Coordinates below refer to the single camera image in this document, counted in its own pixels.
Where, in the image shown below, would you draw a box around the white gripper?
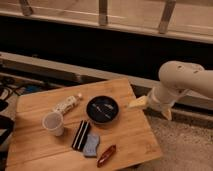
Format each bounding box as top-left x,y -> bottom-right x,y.
128,84 -> 181,121

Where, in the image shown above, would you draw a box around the black ceramic bowl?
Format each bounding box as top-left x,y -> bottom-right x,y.
86,96 -> 119,124

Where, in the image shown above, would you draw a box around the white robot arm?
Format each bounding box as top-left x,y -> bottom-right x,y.
128,61 -> 213,120

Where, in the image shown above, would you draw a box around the brown red wrapped object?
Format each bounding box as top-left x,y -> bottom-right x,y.
97,145 -> 116,168

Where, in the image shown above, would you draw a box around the blue grey sponge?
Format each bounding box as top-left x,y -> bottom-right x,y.
83,133 -> 100,157

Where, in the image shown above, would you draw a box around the black white striped block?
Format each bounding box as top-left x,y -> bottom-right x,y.
71,120 -> 91,151

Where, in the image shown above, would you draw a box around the white lying bottle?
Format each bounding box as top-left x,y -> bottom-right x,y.
52,93 -> 82,115

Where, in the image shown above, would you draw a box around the white plastic cup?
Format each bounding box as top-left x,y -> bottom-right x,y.
42,112 -> 64,136

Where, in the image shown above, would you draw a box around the metal railing post right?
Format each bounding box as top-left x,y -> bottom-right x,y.
158,0 -> 176,34

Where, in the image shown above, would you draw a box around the metal railing post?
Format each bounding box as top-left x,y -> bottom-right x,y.
99,0 -> 108,26
158,0 -> 176,34

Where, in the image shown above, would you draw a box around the metal railing post middle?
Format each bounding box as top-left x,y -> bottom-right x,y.
99,0 -> 108,26

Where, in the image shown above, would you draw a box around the dark cables on floor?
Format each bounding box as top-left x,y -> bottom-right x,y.
0,75 -> 44,101

